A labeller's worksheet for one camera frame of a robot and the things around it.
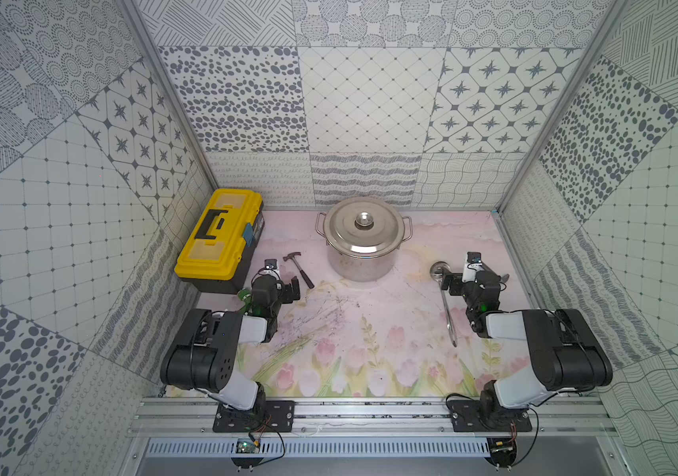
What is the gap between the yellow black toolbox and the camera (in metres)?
0.87

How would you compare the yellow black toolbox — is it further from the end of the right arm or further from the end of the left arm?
the end of the right arm

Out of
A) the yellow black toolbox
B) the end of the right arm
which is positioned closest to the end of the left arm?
the yellow black toolbox
